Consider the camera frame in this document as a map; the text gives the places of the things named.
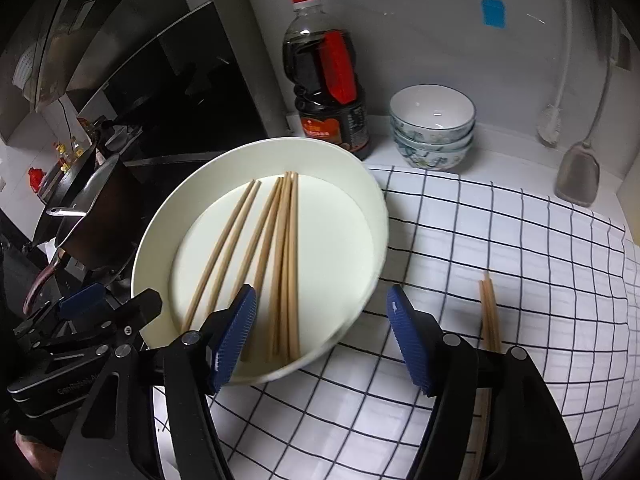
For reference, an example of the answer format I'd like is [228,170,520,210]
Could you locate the cream round bowl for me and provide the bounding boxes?
[131,136,390,387]

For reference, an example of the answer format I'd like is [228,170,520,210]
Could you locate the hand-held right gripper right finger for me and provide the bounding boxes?
[386,284,583,480]

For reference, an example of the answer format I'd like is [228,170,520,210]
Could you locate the small yellow oil bottles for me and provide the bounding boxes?
[52,140,83,171]

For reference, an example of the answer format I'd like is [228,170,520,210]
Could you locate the black range hood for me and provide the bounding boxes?
[0,0,281,161]

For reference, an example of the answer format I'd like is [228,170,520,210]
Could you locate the floral patterned ceramic bowl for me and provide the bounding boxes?
[390,84,476,143]
[391,125,475,153]
[395,137,473,171]

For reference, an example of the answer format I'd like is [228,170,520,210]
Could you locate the white blue-checked cloth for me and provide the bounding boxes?
[150,164,640,480]

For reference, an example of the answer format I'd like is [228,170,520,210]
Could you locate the dark frying pan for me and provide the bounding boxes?
[22,155,146,313]

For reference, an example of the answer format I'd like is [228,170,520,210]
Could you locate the bundle of wooden chopsticks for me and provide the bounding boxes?
[227,171,301,363]

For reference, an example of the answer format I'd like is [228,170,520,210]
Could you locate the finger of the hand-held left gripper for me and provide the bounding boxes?
[57,282,108,318]
[95,289,163,351]

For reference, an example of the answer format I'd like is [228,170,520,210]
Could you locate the metal spatula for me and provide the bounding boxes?
[554,5,623,207]

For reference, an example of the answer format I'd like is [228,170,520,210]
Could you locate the dark sauce bottle red cap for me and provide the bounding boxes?
[281,0,373,162]

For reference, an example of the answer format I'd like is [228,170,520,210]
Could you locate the person's left hand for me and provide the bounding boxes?
[15,430,66,472]

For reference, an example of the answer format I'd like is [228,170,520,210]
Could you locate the white dish brush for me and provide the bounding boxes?
[536,0,576,147]

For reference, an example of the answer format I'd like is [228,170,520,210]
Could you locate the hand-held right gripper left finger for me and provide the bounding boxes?
[65,284,258,480]

